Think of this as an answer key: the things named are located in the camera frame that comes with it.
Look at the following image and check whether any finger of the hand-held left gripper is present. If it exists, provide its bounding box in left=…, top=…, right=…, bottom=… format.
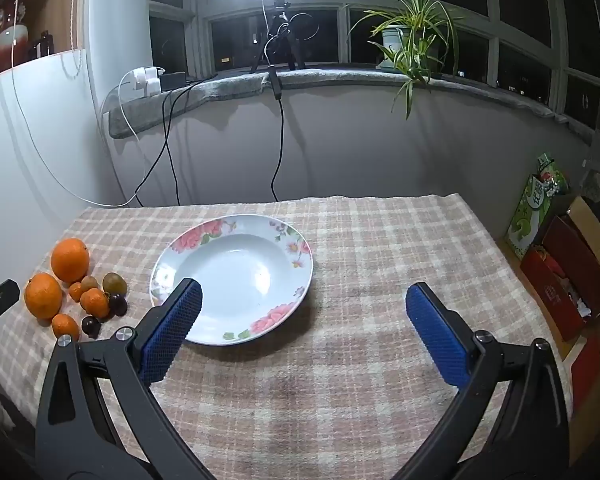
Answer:
left=0, top=280, right=21, bottom=352

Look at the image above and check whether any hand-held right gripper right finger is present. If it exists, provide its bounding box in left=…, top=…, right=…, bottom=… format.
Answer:
left=390, top=281, right=572, bottom=480

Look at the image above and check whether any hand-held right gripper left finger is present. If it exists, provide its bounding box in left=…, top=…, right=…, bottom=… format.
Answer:
left=34, top=277, right=216, bottom=480

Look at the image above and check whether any large orange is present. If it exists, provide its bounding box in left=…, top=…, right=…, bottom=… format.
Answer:
left=51, top=238, right=91, bottom=283
left=24, top=272, right=64, bottom=320

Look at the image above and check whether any small mandarin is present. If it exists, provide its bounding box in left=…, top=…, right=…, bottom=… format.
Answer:
left=51, top=313, right=81, bottom=341

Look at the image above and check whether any medium mandarin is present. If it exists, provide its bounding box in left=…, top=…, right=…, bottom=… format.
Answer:
left=80, top=288, right=111, bottom=319

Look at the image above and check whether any white floral plate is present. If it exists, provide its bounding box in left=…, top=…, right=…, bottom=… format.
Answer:
left=150, top=214, right=315, bottom=346

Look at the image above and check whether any brown kiwi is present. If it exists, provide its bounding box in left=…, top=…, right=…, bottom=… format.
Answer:
left=102, top=271, right=129, bottom=295

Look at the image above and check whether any plaid tablecloth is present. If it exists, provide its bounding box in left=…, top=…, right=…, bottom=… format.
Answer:
left=0, top=194, right=576, bottom=480

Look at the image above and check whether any red gift box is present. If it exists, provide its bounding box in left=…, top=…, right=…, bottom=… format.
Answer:
left=542, top=215, right=600, bottom=317
left=520, top=245, right=588, bottom=342

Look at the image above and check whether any green printed bag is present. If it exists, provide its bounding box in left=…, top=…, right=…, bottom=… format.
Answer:
left=506, top=152, right=571, bottom=261

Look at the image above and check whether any cardboard box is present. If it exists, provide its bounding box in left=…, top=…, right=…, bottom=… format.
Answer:
left=567, top=195, right=600, bottom=286

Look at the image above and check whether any red vase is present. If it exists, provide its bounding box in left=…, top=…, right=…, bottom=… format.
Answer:
left=0, top=0, right=33, bottom=78

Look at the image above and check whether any grey windowsill mat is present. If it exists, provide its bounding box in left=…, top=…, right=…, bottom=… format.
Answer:
left=107, top=67, right=571, bottom=140

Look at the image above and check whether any dark bottle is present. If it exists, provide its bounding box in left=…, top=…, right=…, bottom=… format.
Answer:
left=32, top=31, right=56, bottom=57

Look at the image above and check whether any black inline controller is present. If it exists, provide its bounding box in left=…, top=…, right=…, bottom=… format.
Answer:
left=267, top=65, right=284, bottom=101

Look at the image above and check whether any potted spider plant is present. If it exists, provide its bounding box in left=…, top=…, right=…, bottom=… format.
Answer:
left=347, top=0, right=463, bottom=120

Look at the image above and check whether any black tripod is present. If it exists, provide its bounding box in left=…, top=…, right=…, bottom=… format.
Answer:
left=250, top=0, right=311, bottom=73

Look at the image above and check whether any long white cable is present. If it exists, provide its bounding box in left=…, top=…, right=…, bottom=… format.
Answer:
left=10, top=0, right=136, bottom=208

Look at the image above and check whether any white charger cable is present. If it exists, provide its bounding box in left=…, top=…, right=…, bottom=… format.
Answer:
left=99, top=69, right=143, bottom=207

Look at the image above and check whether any black ring light cable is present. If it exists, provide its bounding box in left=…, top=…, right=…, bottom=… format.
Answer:
left=262, top=0, right=287, bottom=202

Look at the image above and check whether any window frame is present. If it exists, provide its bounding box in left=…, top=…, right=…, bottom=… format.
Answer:
left=147, top=0, right=600, bottom=131

